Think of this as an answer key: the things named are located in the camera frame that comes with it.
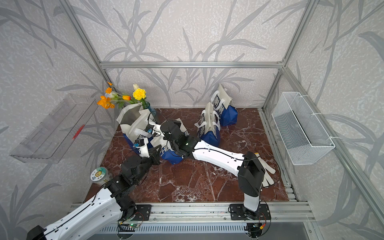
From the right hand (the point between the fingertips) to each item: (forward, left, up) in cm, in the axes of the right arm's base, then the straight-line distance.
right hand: (171, 116), depth 75 cm
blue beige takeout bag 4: (+21, -29, -10) cm, 37 cm away
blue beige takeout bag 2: (-11, +6, -7) cm, 14 cm away
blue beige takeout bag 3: (-1, -19, -6) cm, 20 cm away
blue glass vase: (+20, +21, -11) cm, 31 cm away
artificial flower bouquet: (+20, +39, -4) cm, 44 cm away
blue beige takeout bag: (0, +21, -5) cm, 22 cm away
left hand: (-12, +4, -10) cm, 16 cm away
